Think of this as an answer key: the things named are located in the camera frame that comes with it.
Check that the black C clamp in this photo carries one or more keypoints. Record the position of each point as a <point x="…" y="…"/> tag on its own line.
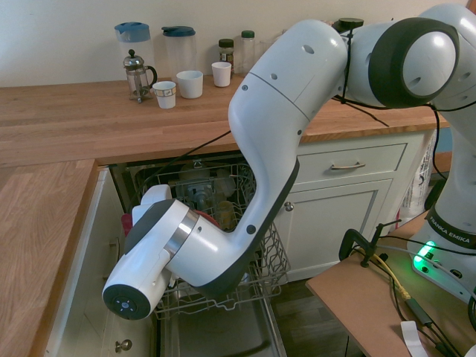
<point x="347" y="240"/>

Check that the grey dishwasher spray tube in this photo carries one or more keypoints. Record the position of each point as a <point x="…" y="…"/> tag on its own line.
<point x="199" y="195"/>

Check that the yellow plastic item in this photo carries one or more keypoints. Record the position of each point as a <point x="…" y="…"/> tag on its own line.
<point x="225" y="213"/>

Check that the round metal door knob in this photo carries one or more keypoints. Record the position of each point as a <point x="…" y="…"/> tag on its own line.
<point x="289" y="206"/>

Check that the white printed sack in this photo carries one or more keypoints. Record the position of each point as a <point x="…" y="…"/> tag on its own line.
<point x="418" y="186"/>

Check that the brown mounting board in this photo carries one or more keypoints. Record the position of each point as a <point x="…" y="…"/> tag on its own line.
<point x="357" y="294"/>

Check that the patterned paper cup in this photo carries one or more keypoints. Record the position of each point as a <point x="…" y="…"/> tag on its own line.
<point x="164" y="96"/>

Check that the spice jar black lid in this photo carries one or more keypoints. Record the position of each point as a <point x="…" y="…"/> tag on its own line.
<point x="225" y="52"/>

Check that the white cabinet door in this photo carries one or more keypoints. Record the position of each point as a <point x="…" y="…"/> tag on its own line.
<point x="334" y="230"/>

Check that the clear pitcher dark blue lid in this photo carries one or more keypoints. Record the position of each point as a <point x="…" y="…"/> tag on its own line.
<point x="178" y="52"/>

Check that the coral red plate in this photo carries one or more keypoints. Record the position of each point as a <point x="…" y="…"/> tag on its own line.
<point x="126" y="225"/>

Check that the built-in dishwasher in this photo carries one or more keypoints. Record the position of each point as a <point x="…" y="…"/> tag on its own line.
<point x="223" y="334"/>

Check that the white plastic bottle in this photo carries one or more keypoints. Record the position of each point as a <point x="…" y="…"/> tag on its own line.
<point x="225" y="182"/>

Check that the white cabinet drawer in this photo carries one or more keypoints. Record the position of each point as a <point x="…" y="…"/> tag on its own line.
<point x="372" y="156"/>

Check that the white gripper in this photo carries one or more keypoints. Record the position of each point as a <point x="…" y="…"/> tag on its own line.
<point x="158" y="195"/>

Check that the round metal cabinet knob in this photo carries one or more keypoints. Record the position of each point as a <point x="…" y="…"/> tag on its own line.
<point x="123" y="346"/>

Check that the large tub black lid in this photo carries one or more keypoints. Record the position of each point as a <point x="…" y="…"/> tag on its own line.
<point x="347" y="23"/>

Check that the large white cup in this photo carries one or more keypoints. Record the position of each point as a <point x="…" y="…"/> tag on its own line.
<point x="189" y="85"/>

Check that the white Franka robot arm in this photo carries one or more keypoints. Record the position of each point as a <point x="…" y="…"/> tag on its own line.
<point x="279" y="93"/>

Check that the glass french press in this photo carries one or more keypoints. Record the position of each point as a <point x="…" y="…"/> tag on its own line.
<point x="135" y="80"/>

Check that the white paper strip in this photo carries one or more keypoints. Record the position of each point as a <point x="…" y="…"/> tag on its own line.
<point x="413" y="338"/>

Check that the clear pitcher light blue lid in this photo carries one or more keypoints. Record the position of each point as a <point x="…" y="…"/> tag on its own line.
<point x="134" y="41"/>

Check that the clear jar green lid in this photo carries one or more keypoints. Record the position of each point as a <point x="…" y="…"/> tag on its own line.
<point x="247" y="46"/>

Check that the small white cup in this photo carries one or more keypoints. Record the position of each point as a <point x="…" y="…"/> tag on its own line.
<point x="221" y="76"/>

